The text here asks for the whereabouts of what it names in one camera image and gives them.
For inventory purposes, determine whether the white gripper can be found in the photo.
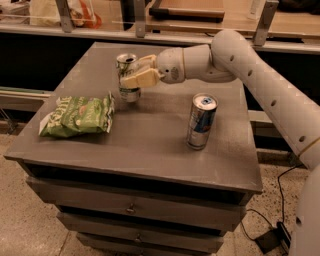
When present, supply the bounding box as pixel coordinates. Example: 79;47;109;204
120;48;185;89

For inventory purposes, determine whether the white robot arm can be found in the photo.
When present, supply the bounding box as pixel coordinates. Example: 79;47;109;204
120;30;320;256

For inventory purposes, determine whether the silver blue energy drink can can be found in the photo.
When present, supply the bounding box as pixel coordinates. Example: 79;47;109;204
187;93;218;150

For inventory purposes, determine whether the green jalapeno chip bag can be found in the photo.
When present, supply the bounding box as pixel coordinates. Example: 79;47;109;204
39;92;115;138

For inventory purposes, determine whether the white orange plastic bag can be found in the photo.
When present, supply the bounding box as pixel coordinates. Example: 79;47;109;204
29;0;102;29

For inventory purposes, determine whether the wooden board on shelf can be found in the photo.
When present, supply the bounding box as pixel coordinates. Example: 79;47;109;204
149;0;225;23

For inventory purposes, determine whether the grey drawer cabinet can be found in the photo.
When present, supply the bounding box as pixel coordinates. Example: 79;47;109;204
3;41;264;256

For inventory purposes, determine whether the black floor power box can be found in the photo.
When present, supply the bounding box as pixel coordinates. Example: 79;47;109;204
254;222;291;254

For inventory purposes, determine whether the grey metal shelf bracket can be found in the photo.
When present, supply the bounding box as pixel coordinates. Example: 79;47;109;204
55;0;74;33
253;0;279;46

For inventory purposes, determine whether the black floor cable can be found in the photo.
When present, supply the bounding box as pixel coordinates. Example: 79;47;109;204
239;163;304;242

